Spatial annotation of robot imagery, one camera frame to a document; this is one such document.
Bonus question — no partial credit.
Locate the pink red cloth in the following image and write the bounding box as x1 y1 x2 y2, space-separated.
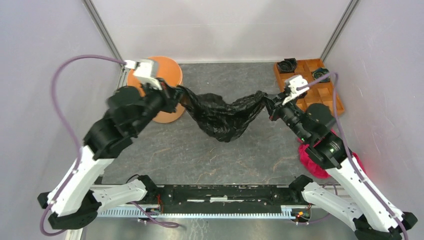
298 130 367 183

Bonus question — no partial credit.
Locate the left aluminium corner post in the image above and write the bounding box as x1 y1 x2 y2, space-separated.
82 0 123 60

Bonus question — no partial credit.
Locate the black bag roll top-left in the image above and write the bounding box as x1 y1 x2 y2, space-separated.
276 58 298 74

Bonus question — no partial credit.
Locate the right aluminium corner post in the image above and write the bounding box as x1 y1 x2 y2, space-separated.
320 0 360 62

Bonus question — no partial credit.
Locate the dark bag roll blue-green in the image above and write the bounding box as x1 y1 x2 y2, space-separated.
312 67 331 83

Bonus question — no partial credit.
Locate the aluminium corner post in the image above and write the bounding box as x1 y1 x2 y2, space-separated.
82 0 123 60
320 0 360 62

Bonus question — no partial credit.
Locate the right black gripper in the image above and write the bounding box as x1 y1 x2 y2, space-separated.
259 89 310 142

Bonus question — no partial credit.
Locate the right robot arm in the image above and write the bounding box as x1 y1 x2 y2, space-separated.
265 92 418 240

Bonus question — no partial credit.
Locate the orange plastic trash bin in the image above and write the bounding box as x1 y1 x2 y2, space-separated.
126 56 185 124

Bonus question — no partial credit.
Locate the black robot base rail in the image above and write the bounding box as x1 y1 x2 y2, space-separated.
137 175 313 216

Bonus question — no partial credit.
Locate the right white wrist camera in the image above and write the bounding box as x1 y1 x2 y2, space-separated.
282 74 310 105

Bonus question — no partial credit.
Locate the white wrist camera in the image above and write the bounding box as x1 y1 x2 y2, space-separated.
282 74 310 105
125 58 163 91

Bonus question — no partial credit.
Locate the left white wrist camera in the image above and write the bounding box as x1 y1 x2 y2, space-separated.
125 58 163 91

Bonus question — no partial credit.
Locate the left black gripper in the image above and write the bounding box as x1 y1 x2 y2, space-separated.
132 77 187 135

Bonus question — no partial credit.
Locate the black plastic trash bag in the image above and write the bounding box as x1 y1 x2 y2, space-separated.
177 86 271 143

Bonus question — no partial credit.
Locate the orange compartment tray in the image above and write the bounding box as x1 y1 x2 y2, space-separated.
273 58 334 113

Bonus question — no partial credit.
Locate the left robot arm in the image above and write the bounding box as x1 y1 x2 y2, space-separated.
37 80 183 233

